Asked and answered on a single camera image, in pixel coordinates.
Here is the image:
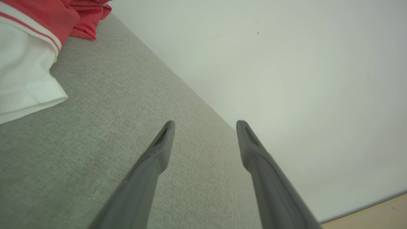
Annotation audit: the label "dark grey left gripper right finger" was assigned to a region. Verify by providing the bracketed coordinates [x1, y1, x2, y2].
[236, 120, 322, 229]

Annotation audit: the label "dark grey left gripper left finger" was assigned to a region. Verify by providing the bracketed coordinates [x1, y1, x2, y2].
[87, 121, 176, 229]

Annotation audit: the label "red white Bulls jersey shirt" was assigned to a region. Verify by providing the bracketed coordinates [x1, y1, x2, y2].
[0, 0, 80, 124]

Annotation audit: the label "red shorts with white trim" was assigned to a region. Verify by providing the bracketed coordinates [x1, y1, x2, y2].
[69, 0, 113, 40]

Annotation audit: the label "grey fabric sofa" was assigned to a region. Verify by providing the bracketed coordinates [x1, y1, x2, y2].
[0, 13, 263, 229]

